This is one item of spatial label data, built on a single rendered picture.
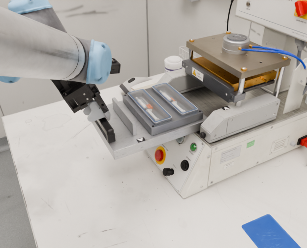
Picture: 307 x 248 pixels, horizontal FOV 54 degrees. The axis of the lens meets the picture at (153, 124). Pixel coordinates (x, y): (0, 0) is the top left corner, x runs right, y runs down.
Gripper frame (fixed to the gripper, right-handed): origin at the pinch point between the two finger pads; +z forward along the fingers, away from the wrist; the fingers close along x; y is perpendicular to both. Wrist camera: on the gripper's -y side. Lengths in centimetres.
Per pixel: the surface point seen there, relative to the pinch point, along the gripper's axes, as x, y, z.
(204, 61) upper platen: -6.5, -35.7, 7.4
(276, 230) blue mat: 38, -21, 35
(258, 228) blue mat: 35, -17, 33
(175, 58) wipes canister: -44, -42, 26
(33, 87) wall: -144, 30, 50
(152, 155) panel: -3.5, -5.7, 27.4
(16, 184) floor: -98, 71, 81
